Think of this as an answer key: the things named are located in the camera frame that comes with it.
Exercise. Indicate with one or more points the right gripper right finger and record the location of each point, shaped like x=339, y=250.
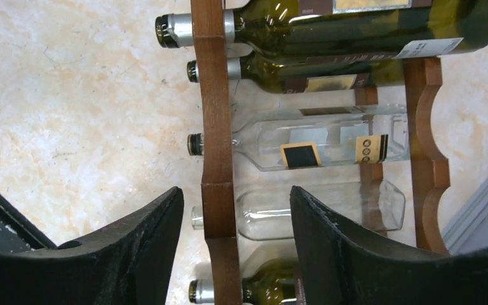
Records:
x=343, y=262

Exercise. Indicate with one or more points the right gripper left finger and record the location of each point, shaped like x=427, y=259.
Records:
x=128, y=261

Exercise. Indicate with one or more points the olive wine bottle grey cap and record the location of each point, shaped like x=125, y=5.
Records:
x=272, y=283

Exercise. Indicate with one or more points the slim clear glass bottle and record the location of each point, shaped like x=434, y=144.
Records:
x=265, y=214

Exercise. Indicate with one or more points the brown wooden wine rack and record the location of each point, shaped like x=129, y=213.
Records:
x=429, y=167

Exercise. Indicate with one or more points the green wine bottle silver neck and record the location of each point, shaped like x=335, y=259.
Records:
x=319, y=77

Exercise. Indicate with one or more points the dark green wine bottle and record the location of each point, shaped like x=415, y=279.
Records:
x=349, y=31

